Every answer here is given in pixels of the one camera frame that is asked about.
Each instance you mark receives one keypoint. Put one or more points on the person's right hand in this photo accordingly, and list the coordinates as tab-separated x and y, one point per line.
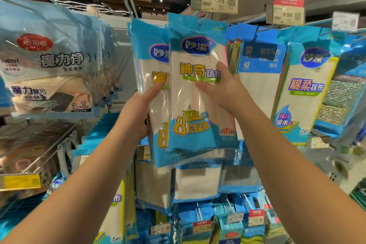
229	92

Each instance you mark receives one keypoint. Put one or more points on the person's left hand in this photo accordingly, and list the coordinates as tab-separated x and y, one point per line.
140	118

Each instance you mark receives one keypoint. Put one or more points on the blue-label white cloth packet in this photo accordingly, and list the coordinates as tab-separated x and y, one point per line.
260	81

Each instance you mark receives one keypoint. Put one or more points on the cotton-soft cloth packet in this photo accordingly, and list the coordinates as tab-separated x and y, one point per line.
306	92

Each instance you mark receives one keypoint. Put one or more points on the blue steel-cloth packets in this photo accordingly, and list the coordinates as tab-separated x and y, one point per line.
240	175

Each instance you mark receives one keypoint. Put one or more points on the blue cloth packets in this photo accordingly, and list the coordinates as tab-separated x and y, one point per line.
194	184

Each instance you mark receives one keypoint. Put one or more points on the hung scouring pad packet bunch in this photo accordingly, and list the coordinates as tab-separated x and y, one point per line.
343	98

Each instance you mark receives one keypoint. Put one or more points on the person's right forearm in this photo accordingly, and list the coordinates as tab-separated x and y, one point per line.
309	178

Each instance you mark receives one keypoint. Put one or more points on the yellowish price tag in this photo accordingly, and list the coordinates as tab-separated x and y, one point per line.
319	142

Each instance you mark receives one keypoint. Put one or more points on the hanging grey packets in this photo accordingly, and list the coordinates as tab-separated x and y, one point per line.
51	58

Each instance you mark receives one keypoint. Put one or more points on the hanging brownish packets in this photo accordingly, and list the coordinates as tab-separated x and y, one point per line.
34	146

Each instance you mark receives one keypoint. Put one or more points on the striped sponge packets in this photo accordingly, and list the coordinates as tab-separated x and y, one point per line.
229	226

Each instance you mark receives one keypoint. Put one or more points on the clear hanging label pouch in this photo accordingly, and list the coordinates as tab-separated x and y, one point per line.
341	166

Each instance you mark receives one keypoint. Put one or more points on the bright yellow price tag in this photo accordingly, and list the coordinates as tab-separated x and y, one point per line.
20	181

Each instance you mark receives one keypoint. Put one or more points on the dark green goods pile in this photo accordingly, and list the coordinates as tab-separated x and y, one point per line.
359	195

